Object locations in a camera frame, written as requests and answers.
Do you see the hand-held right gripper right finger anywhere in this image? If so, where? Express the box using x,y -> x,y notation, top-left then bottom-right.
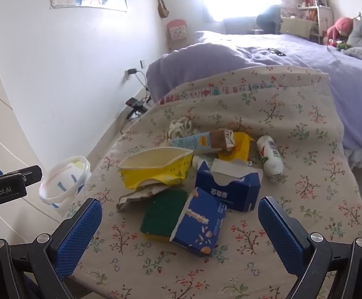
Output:
258,196 -> 362,299

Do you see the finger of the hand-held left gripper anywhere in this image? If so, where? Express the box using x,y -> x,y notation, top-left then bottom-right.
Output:
0,165 -> 43,182
22,174 -> 42,188

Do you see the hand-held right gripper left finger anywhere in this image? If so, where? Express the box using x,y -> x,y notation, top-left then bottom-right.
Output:
0,198 -> 103,299

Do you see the white patterned waste bin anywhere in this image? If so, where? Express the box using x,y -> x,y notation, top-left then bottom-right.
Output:
38,156 -> 92,215

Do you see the yellow snack wrapper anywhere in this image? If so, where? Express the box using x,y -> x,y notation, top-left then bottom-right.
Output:
217,132 -> 256,162

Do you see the light blue brown carton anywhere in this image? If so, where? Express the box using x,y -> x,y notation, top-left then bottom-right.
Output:
168,129 -> 236,156

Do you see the white tissue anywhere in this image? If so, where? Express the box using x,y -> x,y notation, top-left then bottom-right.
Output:
167,117 -> 200,141

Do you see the open blue cardboard box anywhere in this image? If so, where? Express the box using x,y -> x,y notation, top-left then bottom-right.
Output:
195,158 -> 261,212

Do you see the crumpled brown paper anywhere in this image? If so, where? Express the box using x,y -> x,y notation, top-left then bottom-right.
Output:
116,184 -> 169,212

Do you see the blue biscuit print box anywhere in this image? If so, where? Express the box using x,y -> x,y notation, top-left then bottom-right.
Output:
169,187 -> 226,257

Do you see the green and yellow sponge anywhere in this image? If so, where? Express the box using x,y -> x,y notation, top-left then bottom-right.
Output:
140,189 -> 188,243

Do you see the crushed yellow paper bowl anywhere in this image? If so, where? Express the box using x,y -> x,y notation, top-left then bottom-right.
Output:
118,147 -> 194,190

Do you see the floral bed sheet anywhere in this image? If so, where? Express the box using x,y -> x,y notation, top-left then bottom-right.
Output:
66,65 -> 362,299

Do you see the purple bed cover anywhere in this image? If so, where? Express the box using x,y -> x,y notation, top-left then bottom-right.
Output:
146,30 -> 362,169

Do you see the brown hanging bag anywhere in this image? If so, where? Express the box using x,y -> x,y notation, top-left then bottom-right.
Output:
154,0 -> 170,18

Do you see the office chair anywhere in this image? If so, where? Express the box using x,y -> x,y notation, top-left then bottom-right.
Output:
256,4 -> 283,35

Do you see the pink plush toy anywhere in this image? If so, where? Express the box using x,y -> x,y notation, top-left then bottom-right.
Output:
327,17 -> 354,46

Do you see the white bookshelf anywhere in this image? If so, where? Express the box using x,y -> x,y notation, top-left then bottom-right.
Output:
294,0 -> 334,44

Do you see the pink wall organizer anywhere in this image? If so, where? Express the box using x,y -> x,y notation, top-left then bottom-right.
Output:
166,19 -> 188,41

